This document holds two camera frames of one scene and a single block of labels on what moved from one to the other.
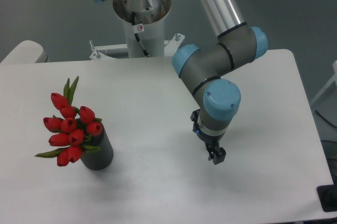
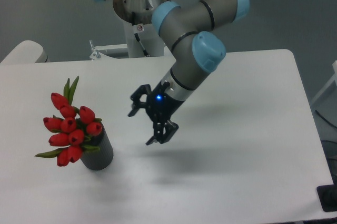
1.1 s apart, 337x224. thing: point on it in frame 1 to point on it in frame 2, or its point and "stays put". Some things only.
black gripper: x=211 y=141 to x=160 y=107
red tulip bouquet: x=72 y=128 stays put
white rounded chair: x=27 y=52 stays put
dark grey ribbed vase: x=100 y=159 stays put
